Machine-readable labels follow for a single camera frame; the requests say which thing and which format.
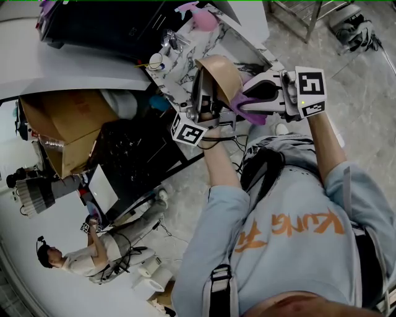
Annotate person's left forearm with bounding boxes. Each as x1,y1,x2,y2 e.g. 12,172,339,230
201,125,243,190

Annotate white paper roll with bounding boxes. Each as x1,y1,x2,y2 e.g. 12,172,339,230
99,89,139,121

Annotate pink spray bottle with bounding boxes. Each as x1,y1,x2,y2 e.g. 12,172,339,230
174,1,220,32

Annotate light blue printed shirt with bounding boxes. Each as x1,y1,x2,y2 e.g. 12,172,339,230
171,132,396,317

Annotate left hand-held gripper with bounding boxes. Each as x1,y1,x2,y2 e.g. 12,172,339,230
170,68,238,146

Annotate person's left hand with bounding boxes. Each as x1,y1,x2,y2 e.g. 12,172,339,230
197,111,217,124

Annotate brown cardboard box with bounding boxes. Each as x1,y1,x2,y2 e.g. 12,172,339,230
18,89,121,180

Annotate black appliance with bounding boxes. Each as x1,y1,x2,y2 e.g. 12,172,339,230
36,0,217,64

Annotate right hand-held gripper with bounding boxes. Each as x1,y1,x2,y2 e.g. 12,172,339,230
236,66,328,122

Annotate white board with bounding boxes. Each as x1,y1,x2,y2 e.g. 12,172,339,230
87,163,119,215

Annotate black strap bag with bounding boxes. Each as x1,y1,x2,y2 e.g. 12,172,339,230
239,146,286,202

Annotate grey backpack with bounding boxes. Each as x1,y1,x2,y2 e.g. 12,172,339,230
327,4,384,54

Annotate metal frame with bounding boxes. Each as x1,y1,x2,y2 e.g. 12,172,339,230
267,0,357,44

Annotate black cables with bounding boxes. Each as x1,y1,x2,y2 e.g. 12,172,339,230
200,132,249,175

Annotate blue round object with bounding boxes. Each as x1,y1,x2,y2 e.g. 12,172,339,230
148,94,171,112

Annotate black desk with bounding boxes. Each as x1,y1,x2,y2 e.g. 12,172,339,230
88,117,190,219

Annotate black camera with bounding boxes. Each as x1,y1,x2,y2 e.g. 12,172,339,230
5,167,28,189

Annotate person's right forearm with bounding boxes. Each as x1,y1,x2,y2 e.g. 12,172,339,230
306,110,348,186

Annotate purple cloth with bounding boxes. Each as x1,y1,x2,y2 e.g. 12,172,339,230
230,77,268,126

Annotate tan bowl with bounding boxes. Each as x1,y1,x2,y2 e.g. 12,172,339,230
194,54,244,108

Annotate clear plastic wrapper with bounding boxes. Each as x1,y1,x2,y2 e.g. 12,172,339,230
160,28,190,56

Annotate white cup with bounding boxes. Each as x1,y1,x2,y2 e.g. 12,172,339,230
148,52,174,74

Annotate person's grey trousers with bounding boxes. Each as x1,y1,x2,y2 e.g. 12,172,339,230
243,132,317,174

